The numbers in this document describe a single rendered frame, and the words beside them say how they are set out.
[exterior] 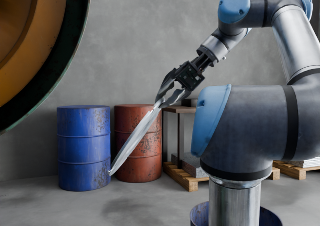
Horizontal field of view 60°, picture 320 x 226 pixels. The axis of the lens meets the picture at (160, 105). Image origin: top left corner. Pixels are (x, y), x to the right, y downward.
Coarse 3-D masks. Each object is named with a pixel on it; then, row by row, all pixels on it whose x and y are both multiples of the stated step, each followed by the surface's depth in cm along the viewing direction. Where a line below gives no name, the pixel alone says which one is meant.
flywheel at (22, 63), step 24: (0, 0) 62; (24, 0) 64; (48, 0) 62; (0, 24) 62; (24, 24) 64; (48, 24) 63; (0, 48) 63; (24, 48) 61; (48, 48) 63; (0, 72) 60; (24, 72) 61; (0, 96) 60
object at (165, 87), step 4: (168, 80) 82; (172, 80) 81; (164, 84) 82; (168, 84) 81; (172, 84) 83; (160, 88) 82; (164, 88) 81; (168, 88) 82; (160, 92) 80; (164, 92) 82; (156, 96) 83; (160, 96) 82; (156, 100) 82
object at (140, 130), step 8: (152, 112) 78; (144, 120) 73; (152, 120) 93; (136, 128) 72; (144, 128) 91; (136, 136) 79; (128, 144) 74; (136, 144) 96; (120, 152) 72; (128, 152) 88; (120, 160) 82; (112, 168) 76
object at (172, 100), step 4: (176, 92) 83; (180, 92) 81; (184, 92) 83; (172, 96) 83; (176, 96) 81; (180, 96) 83; (168, 100) 83; (172, 100) 81; (176, 100) 79; (160, 104) 83; (164, 104) 83; (168, 104) 83
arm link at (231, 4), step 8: (224, 0) 68; (232, 0) 67; (240, 0) 67; (248, 0) 67; (256, 0) 68; (224, 8) 67; (232, 8) 67; (240, 8) 66; (248, 8) 67; (256, 8) 68; (264, 8) 67; (224, 16) 69; (232, 16) 67; (240, 16) 68; (248, 16) 69; (256, 16) 68; (224, 24) 72; (232, 24) 71; (240, 24) 71; (248, 24) 70; (256, 24) 70; (224, 32) 76; (232, 32) 75; (240, 32) 76
